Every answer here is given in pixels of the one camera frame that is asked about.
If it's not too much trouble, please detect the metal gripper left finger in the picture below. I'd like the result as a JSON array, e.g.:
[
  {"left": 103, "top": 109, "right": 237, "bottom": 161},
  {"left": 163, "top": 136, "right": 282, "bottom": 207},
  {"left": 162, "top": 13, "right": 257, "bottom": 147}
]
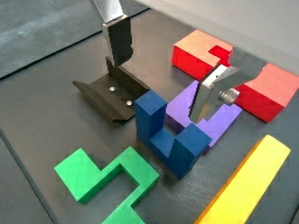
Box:
[{"left": 90, "top": 0, "right": 134, "bottom": 67}]

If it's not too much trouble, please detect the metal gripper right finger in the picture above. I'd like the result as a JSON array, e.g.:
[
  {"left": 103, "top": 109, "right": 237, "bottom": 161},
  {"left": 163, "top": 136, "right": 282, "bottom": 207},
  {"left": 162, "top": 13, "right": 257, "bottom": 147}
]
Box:
[{"left": 190, "top": 48, "right": 268, "bottom": 123}]

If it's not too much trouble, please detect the purple U-shaped block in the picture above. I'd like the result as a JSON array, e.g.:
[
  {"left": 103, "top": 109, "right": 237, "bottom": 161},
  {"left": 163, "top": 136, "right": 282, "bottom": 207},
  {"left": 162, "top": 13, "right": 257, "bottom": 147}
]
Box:
[{"left": 166, "top": 80, "right": 242, "bottom": 153}]

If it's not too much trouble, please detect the red board with slots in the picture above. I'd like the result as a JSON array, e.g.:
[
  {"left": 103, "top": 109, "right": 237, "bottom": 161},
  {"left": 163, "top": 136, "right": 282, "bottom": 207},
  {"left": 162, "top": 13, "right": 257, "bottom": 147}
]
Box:
[{"left": 173, "top": 30, "right": 299, "bottom": 123}]

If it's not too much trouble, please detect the black angle fixture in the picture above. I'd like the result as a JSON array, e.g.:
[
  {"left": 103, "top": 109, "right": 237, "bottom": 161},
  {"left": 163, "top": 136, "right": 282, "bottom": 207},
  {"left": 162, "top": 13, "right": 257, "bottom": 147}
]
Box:
[{"left": 73, "top": 57, "right": 150, "bottom": 123}]

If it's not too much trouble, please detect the blue U-shaped block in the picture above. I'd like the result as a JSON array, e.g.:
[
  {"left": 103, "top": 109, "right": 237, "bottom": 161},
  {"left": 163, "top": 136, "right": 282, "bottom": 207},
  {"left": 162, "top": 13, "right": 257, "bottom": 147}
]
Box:
[{"left": 135, "top": 90, "right": 211, "bottom": 179}]

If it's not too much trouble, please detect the yellow long bar block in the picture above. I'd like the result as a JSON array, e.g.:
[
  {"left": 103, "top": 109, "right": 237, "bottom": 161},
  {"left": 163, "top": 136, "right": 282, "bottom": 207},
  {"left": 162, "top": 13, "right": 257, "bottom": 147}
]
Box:
[{"left": 194, "top": 135, "right": 292, "bottom": 224}]

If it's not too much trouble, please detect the green stepped block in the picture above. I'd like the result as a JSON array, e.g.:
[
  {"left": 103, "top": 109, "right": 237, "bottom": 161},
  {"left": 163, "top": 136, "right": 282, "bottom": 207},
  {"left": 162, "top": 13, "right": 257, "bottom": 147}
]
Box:
[{"left": 53, "top": 145, "right": 162, "bottom": 224}]

